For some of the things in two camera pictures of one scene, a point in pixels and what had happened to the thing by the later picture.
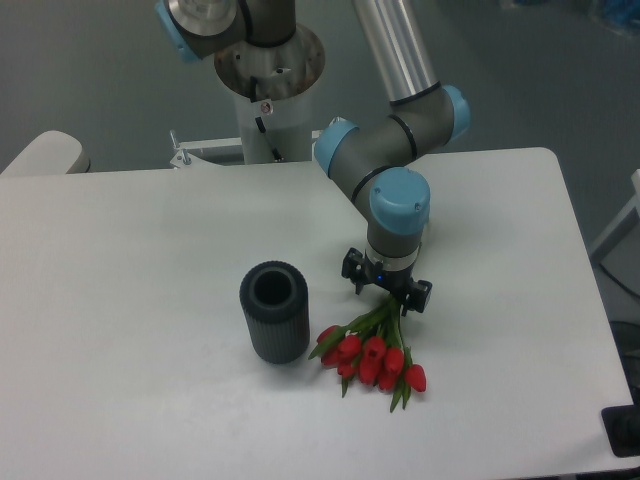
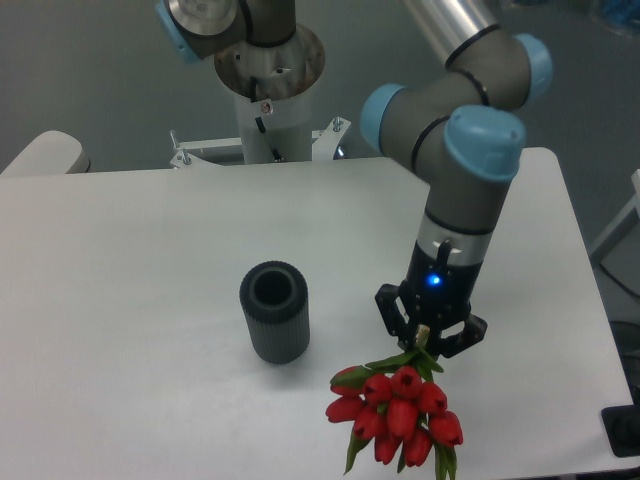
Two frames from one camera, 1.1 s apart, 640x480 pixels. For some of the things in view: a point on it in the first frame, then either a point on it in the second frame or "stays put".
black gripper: [358, 268] → [436, 291]
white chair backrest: [53, 152] stays put
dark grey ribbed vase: [275, 297] stays put
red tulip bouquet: [374, 350] → [395, 402]
